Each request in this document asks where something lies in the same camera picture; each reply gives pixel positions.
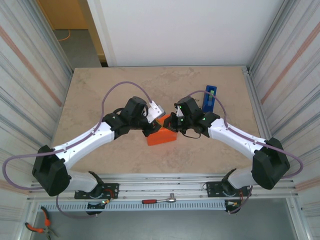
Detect blue tape dispenser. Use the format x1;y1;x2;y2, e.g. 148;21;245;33
202;85;218;113

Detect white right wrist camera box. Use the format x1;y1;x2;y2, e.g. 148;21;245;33
174;102;185;118

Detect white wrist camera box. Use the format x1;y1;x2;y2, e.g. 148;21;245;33
146;100;168;124
174;102;185;118

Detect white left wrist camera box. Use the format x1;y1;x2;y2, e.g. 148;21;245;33
146;100;168;124

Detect thin black wire loop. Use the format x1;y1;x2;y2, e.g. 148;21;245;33
181;128;202;139

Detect aluminium rail frame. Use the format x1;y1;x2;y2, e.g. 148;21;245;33
27;173;300;202

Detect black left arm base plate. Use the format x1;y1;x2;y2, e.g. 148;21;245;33
74;183;120;200

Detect red-handled ratchet wrench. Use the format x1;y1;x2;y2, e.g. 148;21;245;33
141;192;177;204

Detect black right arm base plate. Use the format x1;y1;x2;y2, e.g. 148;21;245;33
205;180;252;198

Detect red wire with yellow connector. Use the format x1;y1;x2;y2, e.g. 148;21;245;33
98;189;116;206
224;191;245;208

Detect white slotted cable duct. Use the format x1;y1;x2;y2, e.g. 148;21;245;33
36;201;227;212

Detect white door frame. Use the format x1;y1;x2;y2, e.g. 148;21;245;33
86;0;118;67

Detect aluminium frame post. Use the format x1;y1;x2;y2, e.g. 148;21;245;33
34;0;74;77
246;0;293;76

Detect orange floor cable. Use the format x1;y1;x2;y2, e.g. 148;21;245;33
57;29;71;42

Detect orange-handled pliers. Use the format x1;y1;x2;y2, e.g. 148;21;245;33
24;206;60;238

